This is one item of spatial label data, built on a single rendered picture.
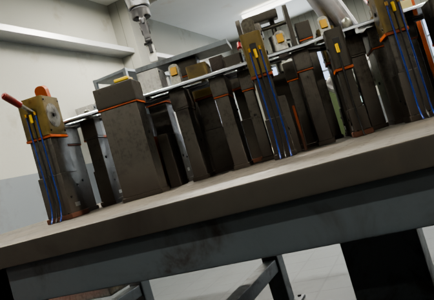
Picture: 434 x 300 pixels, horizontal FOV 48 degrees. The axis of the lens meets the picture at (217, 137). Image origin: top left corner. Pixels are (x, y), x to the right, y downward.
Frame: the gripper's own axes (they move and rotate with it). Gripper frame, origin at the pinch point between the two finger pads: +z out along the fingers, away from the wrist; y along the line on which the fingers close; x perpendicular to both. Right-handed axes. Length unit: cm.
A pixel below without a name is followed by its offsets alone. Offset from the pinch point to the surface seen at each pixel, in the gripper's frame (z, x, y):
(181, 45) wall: -158, 49, -620
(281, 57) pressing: 20, 39, 40
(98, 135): 27.3, -23.9, 30.9
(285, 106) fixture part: 36, 33, 50
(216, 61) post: 12.0, 20.9, 20.5
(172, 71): 12.1, 5.1, 23.2
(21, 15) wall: -151, -117, -303
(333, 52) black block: 27, 45, 67
